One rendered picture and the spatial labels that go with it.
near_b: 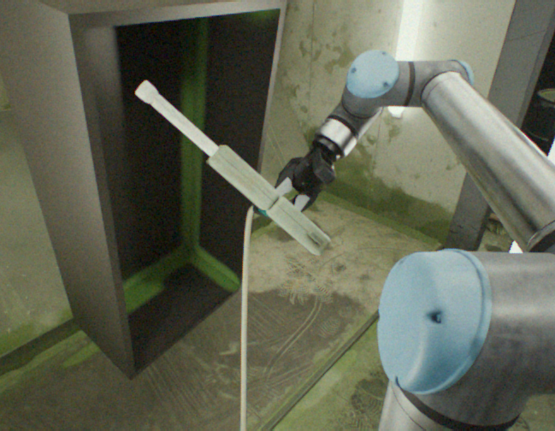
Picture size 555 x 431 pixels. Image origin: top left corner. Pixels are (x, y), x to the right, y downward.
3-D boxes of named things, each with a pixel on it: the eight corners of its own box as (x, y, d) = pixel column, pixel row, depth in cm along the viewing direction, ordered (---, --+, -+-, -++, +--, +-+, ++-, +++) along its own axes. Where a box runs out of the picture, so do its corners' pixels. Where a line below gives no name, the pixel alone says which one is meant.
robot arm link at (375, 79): (410, 45, 73) (392, 80, 85) (349, 44, 73) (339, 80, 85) (412, 91, 71) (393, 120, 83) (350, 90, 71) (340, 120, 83)
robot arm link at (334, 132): (363, 144, 86) (333, 113, 83) (349, 161, 85) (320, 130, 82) (343, 147, 94) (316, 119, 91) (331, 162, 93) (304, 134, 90)
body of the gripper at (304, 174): (298, 197, 92) (328, 159, 94) (312, 198, 84) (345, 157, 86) (275, 175, 90) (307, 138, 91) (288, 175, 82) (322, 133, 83)
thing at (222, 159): (297, 230, 103) (338, 241, 81) (286, 244, 102) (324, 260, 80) (147, 99, 88) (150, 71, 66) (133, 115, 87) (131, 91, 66)
